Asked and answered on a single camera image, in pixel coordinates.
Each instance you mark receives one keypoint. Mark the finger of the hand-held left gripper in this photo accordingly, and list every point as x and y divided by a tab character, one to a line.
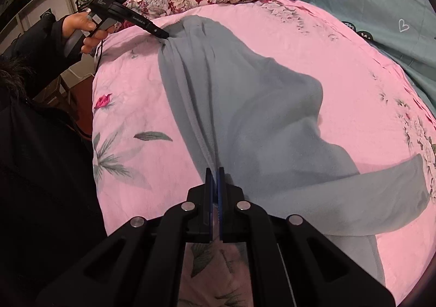
159	32

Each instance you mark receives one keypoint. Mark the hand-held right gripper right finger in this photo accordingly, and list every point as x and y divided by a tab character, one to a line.
220	191

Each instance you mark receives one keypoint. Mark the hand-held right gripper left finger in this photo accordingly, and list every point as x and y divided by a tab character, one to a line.
210	191

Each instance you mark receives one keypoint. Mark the grey pants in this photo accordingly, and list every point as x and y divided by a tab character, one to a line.
238	106

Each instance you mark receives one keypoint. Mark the person's left hand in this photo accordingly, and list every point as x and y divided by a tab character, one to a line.
77	23

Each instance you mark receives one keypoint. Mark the pink floral bedsheet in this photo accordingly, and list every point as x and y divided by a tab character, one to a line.
136	95

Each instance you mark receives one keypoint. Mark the wooden stool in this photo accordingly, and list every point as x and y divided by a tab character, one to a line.
58	95

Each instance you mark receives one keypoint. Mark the person's black jacket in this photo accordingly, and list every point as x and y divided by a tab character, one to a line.
41	191

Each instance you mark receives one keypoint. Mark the teal heart-print quilt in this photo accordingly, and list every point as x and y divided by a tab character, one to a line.
381	0

